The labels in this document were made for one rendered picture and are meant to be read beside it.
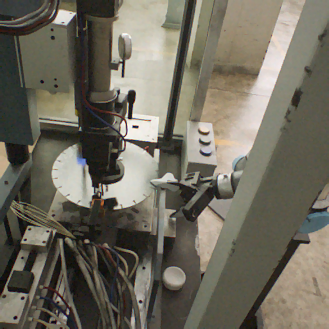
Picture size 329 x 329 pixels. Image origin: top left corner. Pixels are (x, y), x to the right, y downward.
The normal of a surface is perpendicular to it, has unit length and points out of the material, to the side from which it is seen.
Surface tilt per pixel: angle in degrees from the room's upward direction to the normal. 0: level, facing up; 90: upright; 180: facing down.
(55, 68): 90
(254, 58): 89
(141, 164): 0
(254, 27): 90
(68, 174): 0
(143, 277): 0
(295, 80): 90
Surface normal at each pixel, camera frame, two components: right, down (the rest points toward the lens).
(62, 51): -0.03, 0.64
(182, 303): 0.14, -0.76
